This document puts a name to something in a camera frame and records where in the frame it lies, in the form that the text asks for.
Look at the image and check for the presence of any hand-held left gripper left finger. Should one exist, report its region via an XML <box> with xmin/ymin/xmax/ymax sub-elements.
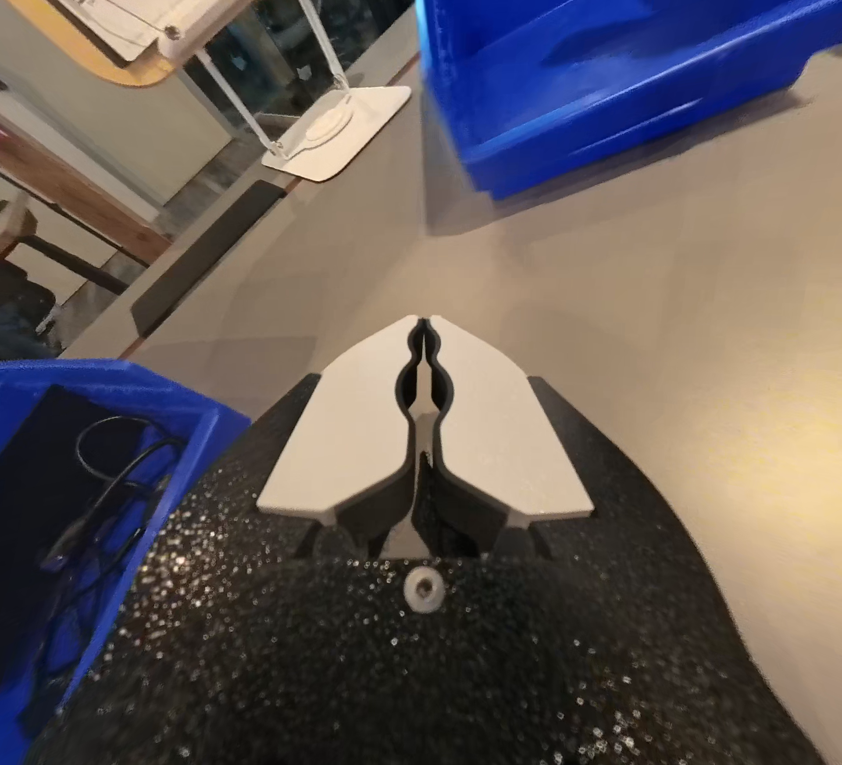
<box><xmin>257</xmin><ymin>316</ymin><xmax>423</xmax><ymax>559</ymax></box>

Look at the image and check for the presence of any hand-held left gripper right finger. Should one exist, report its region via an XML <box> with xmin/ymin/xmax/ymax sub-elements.
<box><xmin>426</xmin><ymin>316</ymin><xmax>596</xmax><ymax>553</ymax></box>

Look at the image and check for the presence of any blue plastic bin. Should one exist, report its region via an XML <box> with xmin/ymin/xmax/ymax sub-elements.
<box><xmin>0</xmin><ymin>360</ymin><xmax>252</xmax><ymax>743</ymax></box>
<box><xmin>414</xmin><ymin>0</ymin><xmax>842</xmax><ymax>202</ymax></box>

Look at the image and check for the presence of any black usb cable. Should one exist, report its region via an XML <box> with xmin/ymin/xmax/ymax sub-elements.
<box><xmin>39</xmin><ymin>416</ymin><xmax>188</xmax><ymax>582</ymax></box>

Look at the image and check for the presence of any white document stand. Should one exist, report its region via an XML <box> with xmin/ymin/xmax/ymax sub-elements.
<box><xmin>0</xmin><ymin>0</ymin><xmax>413</xmax><ymax>182</ymax></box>

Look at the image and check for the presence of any black metal bar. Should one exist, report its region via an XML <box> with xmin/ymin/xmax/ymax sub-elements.
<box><xmin>0</xmin><ymin>232</ymin><xmax>130</xmax><ymax>297</ymax></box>

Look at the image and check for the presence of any brown wooden beam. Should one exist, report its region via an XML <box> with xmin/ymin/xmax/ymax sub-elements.
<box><xmin>0</xmin><ymin>127</ymin><xmax>173</xmax><ymax>267</ymax></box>

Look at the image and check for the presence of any black table cable cover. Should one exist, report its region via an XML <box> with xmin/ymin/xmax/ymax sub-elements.
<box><xmin>130</xmin><ymin>180</ymin><xmax>288</xmax><ymax>338</ymax></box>

